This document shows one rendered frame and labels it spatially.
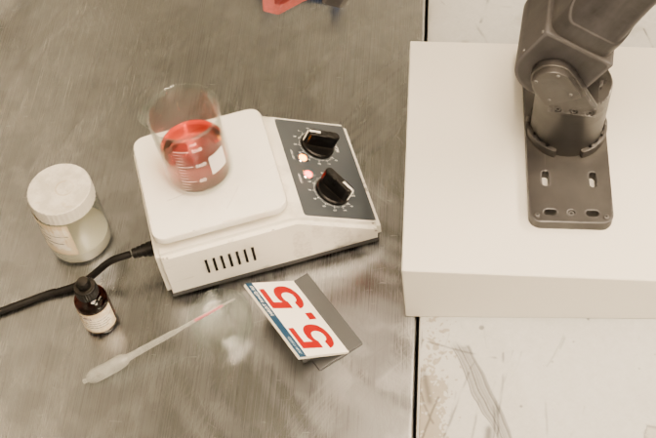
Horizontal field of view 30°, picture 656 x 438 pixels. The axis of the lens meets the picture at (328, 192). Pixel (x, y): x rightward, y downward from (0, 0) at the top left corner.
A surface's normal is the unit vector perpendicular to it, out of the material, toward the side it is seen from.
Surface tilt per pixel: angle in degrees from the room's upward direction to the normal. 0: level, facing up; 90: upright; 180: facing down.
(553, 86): 91
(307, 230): 90
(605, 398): 0
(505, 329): 0
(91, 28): 0
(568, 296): 90
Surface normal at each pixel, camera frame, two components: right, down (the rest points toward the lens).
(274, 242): 0.26, 0.76
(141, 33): -0.10, -0.60
